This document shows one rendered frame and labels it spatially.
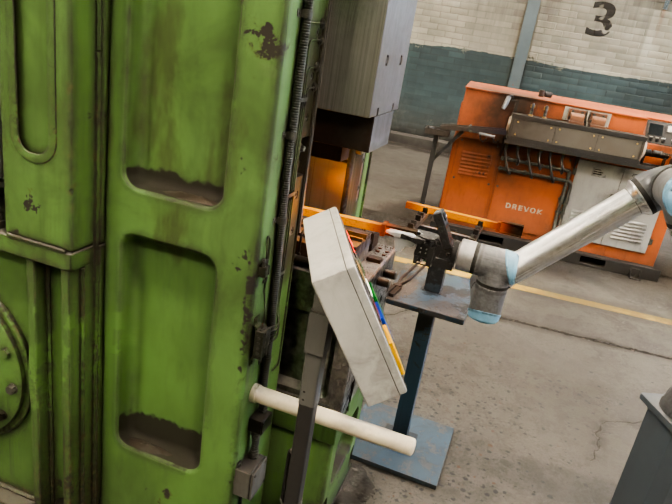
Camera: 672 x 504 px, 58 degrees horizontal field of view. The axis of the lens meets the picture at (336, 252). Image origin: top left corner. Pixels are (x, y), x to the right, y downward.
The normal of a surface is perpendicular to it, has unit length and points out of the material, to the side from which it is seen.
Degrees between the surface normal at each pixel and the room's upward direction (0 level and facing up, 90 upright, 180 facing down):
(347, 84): 90
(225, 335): 90
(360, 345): 90
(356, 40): 90
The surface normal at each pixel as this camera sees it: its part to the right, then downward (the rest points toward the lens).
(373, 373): 0.10, 0.37
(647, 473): -0.98, -0.11
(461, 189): -0.25, 0.31
